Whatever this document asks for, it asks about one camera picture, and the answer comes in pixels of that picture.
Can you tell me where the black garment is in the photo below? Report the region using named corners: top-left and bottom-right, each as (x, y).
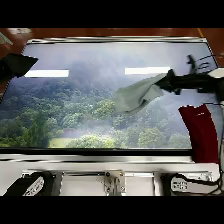
top-left (0, 52), bottom-right (40, 85)

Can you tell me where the silver frame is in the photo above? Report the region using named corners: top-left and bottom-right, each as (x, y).
top-left (0, 152), bottom-right (224, 197)

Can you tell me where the pale green garment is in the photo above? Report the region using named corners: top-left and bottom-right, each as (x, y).
top-left (113, 73), bottom-right (168, 116)

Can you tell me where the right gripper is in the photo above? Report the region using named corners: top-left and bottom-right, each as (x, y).
top-left (155, 68), bottom-right (183, 95)

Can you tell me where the red garment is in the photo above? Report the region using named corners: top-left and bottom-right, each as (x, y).
top-left (177, 103), bottom-right (221, 165)

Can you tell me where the black cable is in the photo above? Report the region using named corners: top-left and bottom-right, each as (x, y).
top-left (194, 54), bottom-right (218, 73)

